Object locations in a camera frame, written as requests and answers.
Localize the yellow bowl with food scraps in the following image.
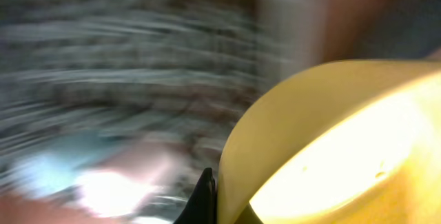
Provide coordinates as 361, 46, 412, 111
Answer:
217, 60, 440, 223

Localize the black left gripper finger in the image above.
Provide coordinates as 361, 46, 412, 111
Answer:
174, 167, 217, 224

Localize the pink plastic cup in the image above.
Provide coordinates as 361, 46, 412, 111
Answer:
74, 142, 188, 218

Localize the grey plastic dishwasher rack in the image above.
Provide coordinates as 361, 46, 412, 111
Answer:
1, 0, 322, 223

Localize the blue plastic cup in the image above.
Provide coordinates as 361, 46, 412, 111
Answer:
9, 130, 124, 199

